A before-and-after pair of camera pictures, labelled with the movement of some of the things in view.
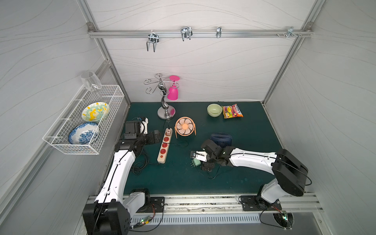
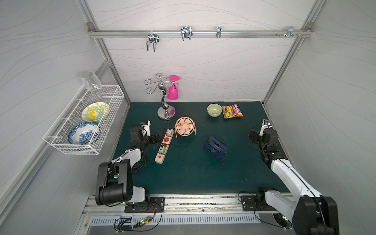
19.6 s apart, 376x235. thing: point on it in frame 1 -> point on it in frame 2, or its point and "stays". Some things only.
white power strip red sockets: [164, 146] stays
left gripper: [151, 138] stays
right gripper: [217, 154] -> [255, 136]
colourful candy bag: [232, 111] stays
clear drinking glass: [90, 81] stays
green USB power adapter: [196, 162] -> [161, 150]
